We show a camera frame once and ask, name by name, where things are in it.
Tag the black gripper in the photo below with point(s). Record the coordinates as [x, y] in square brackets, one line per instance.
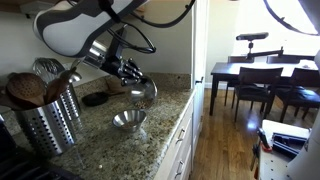
[113, 66]

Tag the silver bowl holding food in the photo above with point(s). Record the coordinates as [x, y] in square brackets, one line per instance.
[145, 91]

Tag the brown food pieces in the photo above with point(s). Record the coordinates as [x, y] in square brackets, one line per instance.
[143, 104]

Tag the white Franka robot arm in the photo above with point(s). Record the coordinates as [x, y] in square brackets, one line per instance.
[73, 33]

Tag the empty silver bowl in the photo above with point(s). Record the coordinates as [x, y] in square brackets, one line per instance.
[129, 116]

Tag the black cast iron skillet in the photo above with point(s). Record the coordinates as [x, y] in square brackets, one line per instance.
[95, 99]

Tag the metal spoon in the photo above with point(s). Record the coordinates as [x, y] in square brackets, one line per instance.
[76, 64]

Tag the steel ladle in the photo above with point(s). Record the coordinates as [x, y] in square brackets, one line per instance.
[75, 77]

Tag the small perforated steel utensil holder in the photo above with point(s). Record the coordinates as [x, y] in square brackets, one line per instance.
[70, 103]

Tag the white tall cabinet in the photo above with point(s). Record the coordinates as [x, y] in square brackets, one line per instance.
[198, 100]

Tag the kitchen base cabinet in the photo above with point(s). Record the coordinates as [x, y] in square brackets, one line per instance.
[181, 150]

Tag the dark wooden dining table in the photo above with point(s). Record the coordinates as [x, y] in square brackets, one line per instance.
[226, 68]

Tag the large perforated steel utensil holder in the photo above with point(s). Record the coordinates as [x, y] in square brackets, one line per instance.
[46, 130]

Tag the wooden slotted spoon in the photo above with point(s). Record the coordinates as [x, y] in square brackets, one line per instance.
[26, 88]

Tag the dark dining chair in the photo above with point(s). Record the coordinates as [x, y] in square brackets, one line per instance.
[236, 59]
[256, 83]
[283, 59]
[300, 93]

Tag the black red clamp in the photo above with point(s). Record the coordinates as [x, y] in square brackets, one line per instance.
[263, 140]

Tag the stainless gas stove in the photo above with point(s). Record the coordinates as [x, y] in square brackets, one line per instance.
[13, 163]

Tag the black tool case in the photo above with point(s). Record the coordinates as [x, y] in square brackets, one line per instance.
[286, 143]

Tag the robot cart table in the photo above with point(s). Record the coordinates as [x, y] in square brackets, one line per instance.
[276, 166]

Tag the white paper sheet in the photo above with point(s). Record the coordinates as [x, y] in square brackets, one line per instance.
[310, 64]

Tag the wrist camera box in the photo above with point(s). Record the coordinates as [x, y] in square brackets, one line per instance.
[118, 46]

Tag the black stereo camera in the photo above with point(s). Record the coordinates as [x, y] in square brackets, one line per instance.
[252, 36]

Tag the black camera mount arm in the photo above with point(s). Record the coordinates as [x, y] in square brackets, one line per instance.
[263, 53]

